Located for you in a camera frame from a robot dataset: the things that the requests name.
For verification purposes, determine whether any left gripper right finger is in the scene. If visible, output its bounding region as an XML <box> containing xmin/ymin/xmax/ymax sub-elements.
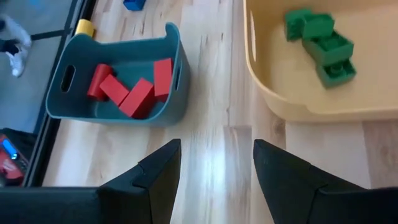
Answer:
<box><xmin>253</xmin><ymin>139</ymin><xmax>398</xmax><ymax>224</ymax></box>

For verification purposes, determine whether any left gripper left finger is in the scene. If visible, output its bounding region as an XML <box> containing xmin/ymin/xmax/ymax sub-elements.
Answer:
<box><xmin>98</xmin><ymin>139</ymin><xmax>182</xmax><ymax>224</ymax></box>

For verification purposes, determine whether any red brick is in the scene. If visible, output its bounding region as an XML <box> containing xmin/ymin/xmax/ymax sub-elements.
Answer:
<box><xmin>118</xmin><ymin>77</ymin><xmax>155</xmax><ymax>119</ymax></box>
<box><xmin>153</xmin><ymin>57</ymin><xmax>174</xmax><ymax>103</ymax></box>
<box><xmin>99</xmin><ymin>73</ymin><xmax>131</xmax><ymax>107</ymax></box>

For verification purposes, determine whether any red arch block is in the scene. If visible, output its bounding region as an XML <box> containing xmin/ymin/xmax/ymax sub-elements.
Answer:
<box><xmin>86</xmin><ymin>63</ymin><xmax>114</xmax><ymax>102</ymax></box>

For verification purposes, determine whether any small green block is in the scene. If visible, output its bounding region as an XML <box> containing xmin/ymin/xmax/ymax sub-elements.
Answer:
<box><xmin>303</xmin><ymin>14</ymin><xmax>336</xmax><ymax>40</ymax></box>
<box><xmin>316</xmin><ymin>58</ymin><xmax>357</xmax><ymax>89</ymax></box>

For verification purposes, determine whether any long green brick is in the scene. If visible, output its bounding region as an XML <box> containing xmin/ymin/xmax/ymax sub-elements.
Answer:
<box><xmin>301</xmin><ymin>30</ymin><xmax>354</xmax><ymax>67</ymax></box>

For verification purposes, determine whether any blue brick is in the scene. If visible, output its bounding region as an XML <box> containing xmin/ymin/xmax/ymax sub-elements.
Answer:
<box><xmin>123</xmin><ymin>0</ymin><xmax>147</xmax><ymax>12</ymax></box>

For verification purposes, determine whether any orange plastic bin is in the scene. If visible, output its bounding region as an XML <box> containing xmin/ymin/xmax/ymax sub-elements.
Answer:
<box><xmin>242</xmin><ymin>0</ymin><xmax>398</xmax><ymax>123</ymax></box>

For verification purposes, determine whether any teal plastic bin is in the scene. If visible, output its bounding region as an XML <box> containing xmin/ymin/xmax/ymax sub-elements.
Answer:
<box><xmin>45</xmin><ymin>22</ymin><xmax>191</xmax><ymax>128</ymax></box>

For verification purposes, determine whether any red battery unit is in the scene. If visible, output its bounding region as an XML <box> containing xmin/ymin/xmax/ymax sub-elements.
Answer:
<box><xmin>0</xmin><ymin>134</ymin><xmax>29</xmax><ymax>184</ymax></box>

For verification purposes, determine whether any yellow cylinder block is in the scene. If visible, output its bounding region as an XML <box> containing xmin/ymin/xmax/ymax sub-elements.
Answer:
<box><xmin>75</xmin><ymin>18</ymin><xmax>96</xmax><ymax>38</ymax></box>

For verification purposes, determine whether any person's shoe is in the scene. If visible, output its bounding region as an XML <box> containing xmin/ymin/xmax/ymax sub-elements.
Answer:
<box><xmin>5</xmin><ymin>46</ymin><xmax>30</xmax><ymax>78</ymax></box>

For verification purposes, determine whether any person's leg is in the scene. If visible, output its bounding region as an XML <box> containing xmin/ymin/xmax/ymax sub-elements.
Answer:
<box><xmin>0</xmin><ymin>14</ymin><xmax>34</xmax><ymax>50</ymax></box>

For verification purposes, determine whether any black table frame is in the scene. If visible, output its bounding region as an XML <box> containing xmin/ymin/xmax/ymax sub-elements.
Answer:
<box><xmin>23</xmin><ymin>0</ymin><xmax>97</xmax><ymax>187</ymax></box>

